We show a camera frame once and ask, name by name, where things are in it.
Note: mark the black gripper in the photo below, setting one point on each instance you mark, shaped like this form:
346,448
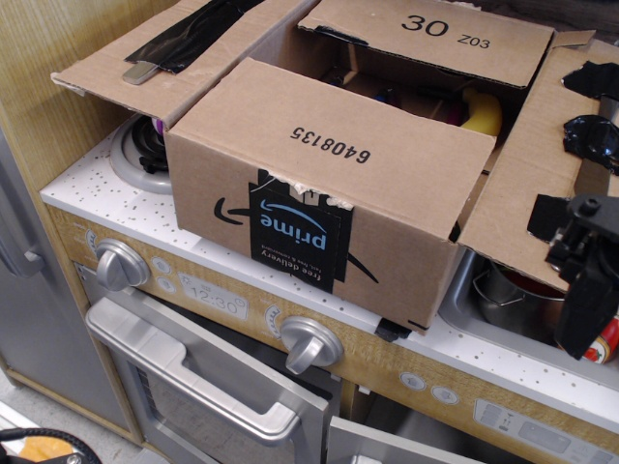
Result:
585,254

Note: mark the large cardboard prime box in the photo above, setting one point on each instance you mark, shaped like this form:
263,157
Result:
324,139

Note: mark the red sauce bottle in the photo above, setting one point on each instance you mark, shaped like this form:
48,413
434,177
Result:
605,345

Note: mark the silver toy pot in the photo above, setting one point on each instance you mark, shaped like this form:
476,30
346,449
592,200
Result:
516,303

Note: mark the grey toy sink basin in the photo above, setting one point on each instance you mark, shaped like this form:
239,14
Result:
460,309

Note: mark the yellow toy banana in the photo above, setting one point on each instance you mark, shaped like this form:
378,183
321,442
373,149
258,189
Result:
484,112

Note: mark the grey dishwasher door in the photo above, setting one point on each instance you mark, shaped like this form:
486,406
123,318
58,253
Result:
392,433

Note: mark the silver right oven knob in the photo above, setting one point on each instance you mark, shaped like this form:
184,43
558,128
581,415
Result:
309,343

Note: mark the silver oven knob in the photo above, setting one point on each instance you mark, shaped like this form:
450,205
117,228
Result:
119,266
309,343

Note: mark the grey toy oven door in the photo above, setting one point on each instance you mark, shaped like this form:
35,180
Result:
204,394

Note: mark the silver left oven knob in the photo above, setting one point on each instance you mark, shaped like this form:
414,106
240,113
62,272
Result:
119,266

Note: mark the grey toy stove burner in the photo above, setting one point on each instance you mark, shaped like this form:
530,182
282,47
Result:
137,156

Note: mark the grey toy fridge door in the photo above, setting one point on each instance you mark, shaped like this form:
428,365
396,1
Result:
43,337

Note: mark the silver metal handle piece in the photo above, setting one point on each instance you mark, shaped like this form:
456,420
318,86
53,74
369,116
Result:
140,72

